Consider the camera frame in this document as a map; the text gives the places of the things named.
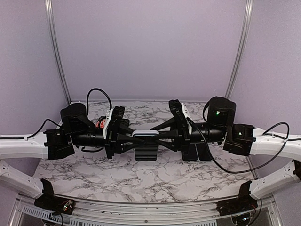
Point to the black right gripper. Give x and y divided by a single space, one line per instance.
177 141

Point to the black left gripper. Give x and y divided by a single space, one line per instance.
118 144

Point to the grey phone case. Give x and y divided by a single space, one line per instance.
147 151

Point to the black phone light-blue edge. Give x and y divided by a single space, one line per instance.
202 152

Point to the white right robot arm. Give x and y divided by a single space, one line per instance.
273 144

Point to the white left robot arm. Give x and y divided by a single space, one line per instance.
33 146

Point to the red white patterned bowl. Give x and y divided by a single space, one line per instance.
100 123

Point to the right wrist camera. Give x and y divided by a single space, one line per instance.
180 118

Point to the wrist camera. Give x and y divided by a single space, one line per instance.
180 118
113 120

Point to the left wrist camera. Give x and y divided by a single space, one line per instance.
113 120

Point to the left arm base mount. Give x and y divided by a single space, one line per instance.
49 201

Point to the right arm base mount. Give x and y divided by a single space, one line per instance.
243 202

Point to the front aluminium rail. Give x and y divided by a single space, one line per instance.
103 213

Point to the right aluminium frame post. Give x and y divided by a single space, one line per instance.
241 47

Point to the aluminium frame post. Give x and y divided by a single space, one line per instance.
55 47
241 47

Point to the left aluminium frame post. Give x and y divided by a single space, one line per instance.
55 47

